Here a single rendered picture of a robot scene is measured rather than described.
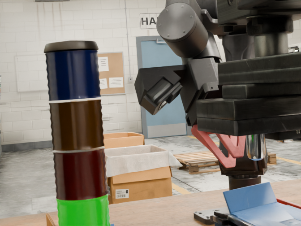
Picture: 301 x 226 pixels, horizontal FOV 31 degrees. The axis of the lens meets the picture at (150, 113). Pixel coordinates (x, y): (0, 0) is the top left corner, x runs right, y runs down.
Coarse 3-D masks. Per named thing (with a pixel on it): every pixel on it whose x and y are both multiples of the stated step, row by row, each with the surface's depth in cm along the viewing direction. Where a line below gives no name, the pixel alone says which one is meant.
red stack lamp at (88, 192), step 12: (60, 156) 38; (72, 156) 38; (84, 156) 38; (96, 156) 38; (60, 168) 38; (72, 168) 38; (84, 168) 38; (96, 168) 38; (60, 180) 38; (72, 180) 38; (84, 180) 38; (96, 180) 38; (60, 192) 38; (72, 192) 38; (84, 192) 38; (96, 192) 38
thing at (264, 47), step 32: (256, 32) 59; (288, 32) 60; (224, 64) 63; (256, 64) 56; (288, 64) 50; (224, 96) 62; (256, 96) 57; (288, 96) 56; (224, 128) 57; (256, 128) 55; (288, 128) 56; (256, 160) 56
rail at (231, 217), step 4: (228, 216) 69; (232, 216) 68; (228, 220) 69; (232, 220) 68; (236, 220) 67; (240, 220) 66; (228, 224) 69; (236, 224) 67; (240, 224) 66; (244, 224) 65; (248, 224) 64
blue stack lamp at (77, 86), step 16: (48, 64) 38; (64, 64) 37; (80, 64) 37; (96, 64) 39; (48, 80) 38; (64, 80) 37; (80, 80) 37; (96, 80) 38; (64, 96) 37; (80, 96) 37; (96, 96) 38
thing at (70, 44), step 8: (72, 40) 38; (80, 40) 38; (88, 40) 38; (48, 48) 38; (56, 48) 37; (64, 48) 37; (72, 48) 37; (80, 48) 37; (88, 48) 38; (96, 48) 38
